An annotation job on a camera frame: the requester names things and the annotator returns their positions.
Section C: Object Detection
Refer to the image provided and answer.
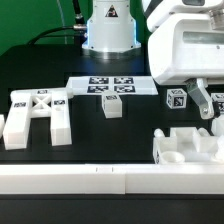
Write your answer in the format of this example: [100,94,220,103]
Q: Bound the black cables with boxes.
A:
[27,0,88,46]

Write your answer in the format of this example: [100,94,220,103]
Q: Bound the white chair seat part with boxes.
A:
[153,127,224,165]

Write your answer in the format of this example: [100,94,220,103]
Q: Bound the white front rail barrier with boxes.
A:
[0,164,224,194]

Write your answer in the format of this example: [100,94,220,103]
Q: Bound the white chair back frame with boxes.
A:
[3,88,73,150]

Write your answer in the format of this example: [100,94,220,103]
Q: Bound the white part left edge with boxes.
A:
[0,114,5,136]

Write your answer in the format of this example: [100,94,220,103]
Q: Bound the white tagged small block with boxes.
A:
[166,88,187,109]

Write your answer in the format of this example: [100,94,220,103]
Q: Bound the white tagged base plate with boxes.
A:
[66,76,158,95]

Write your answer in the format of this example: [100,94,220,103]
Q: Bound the white tagged right block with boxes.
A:
[211,93,224,114]

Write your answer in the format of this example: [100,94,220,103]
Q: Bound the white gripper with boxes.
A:
[148,13,224,120]

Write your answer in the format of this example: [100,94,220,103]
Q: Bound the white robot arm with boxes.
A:
[82,0,224,119]

